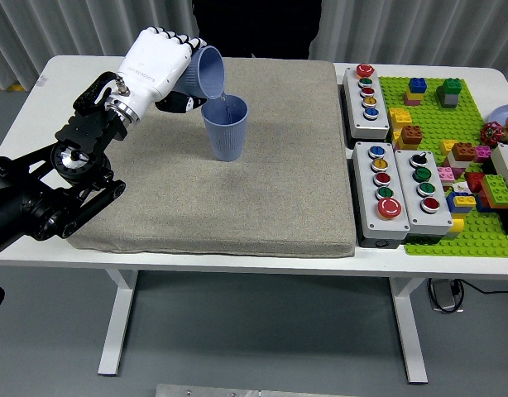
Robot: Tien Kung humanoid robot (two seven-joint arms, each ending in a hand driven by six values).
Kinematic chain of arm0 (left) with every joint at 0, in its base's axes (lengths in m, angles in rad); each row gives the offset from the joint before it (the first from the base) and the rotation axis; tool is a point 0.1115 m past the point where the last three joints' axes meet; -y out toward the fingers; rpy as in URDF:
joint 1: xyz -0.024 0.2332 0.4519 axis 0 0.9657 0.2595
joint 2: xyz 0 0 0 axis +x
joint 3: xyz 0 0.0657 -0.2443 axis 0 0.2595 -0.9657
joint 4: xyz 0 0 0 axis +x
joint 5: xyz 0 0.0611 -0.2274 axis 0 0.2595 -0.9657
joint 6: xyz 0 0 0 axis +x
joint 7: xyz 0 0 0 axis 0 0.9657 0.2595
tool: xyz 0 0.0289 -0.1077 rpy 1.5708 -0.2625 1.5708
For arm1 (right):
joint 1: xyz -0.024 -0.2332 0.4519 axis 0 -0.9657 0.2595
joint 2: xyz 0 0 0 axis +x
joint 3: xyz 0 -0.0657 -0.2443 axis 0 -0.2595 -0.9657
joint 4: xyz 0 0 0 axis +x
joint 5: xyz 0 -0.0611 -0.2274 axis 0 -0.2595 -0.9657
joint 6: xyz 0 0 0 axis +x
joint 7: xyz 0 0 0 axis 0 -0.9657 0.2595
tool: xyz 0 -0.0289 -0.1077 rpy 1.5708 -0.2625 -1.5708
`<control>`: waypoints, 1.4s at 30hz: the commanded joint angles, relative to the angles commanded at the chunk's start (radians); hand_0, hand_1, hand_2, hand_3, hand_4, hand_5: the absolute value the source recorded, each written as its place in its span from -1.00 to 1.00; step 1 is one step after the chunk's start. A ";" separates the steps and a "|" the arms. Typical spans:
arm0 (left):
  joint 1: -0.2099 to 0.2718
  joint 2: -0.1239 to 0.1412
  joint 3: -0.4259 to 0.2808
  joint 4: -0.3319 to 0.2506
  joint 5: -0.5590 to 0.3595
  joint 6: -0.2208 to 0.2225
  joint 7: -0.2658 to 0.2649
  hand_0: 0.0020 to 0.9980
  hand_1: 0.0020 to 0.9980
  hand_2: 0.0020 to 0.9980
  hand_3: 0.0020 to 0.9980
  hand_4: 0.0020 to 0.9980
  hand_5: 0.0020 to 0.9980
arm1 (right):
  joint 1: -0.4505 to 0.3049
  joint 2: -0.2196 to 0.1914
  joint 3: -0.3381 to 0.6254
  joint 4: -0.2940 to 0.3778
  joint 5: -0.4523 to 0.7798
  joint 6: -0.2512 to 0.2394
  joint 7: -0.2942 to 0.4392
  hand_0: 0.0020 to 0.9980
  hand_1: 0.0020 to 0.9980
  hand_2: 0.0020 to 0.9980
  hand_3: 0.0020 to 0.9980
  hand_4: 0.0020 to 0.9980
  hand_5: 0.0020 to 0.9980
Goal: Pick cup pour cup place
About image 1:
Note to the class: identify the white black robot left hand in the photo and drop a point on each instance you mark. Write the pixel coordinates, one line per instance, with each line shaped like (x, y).
(154, 62)

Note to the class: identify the blue ribbed cup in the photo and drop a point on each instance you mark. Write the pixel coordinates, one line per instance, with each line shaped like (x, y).
(225, 140)
(210, 72)

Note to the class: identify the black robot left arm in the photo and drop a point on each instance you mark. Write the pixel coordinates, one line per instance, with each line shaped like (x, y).
(14, 207)

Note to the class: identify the person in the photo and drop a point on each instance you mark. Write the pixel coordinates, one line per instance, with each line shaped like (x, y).
(258, 29)

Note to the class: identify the grey-brown fabric mat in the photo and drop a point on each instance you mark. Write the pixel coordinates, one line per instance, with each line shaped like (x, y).
(245, 186)

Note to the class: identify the five-button box, small red stop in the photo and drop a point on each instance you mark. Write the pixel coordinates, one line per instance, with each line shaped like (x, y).
(367, 120)

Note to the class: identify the grey pleated curtain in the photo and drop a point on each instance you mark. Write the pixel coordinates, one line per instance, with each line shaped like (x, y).
(403, 29)

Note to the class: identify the large yellow toy brick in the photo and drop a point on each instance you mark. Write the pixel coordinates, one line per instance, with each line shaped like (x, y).
(399, 118)

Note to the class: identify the blue yellow pink brick stack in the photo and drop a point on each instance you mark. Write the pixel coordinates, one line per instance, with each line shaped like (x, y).
(416, 89)

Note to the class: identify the five-button box, large red stop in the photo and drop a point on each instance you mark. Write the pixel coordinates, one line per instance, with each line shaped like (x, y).
(372, 215)

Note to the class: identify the brown yellow brick stack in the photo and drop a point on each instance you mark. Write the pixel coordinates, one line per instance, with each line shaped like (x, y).
(410, 136)

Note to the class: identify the white table leg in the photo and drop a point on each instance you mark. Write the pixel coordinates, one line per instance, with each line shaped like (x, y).
(409, 331)
(113, 331)

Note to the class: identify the green brick baseplate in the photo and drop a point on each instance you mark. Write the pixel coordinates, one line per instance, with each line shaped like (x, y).
(432, 124)

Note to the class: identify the button box with black selector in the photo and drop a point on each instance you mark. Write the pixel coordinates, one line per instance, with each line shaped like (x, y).
(411, 198)

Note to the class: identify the green grey brick stack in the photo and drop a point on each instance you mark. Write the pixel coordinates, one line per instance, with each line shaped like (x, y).
(449, 93)

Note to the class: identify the small yellow toy brick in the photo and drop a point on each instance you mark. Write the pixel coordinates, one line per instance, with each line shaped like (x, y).
(447, 146)

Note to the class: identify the pink toy brick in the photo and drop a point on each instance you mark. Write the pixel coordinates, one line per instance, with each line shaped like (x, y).
(445, 173)

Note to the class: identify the brown white brick stack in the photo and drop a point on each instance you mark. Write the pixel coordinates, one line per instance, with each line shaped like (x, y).
(463, 154)

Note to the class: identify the white printed toy brick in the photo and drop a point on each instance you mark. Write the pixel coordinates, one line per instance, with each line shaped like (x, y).
(460, 188)

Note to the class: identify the magenta toy brick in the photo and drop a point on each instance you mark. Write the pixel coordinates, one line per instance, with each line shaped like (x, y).
(482, 154)

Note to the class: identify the red toy brick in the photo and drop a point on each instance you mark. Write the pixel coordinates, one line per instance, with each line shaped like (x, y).
(474, 181)

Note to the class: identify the yellow round toy brick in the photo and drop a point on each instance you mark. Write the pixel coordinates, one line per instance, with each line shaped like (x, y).
(456, 226)

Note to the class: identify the red toy valve wheel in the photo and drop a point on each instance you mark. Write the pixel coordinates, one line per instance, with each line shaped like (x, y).
(491, 133)

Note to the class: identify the light blue plate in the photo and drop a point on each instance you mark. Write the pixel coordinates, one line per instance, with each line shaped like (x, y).
(500, 113)

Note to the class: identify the green orange brick stack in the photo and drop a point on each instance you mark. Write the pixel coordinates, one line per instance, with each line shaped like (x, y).
(496, 190)

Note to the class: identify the white button box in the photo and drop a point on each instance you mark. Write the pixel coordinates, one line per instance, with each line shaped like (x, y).
(506, 165)

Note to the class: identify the grey floor power strip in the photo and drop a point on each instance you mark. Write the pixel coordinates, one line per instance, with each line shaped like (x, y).
(442, 295)

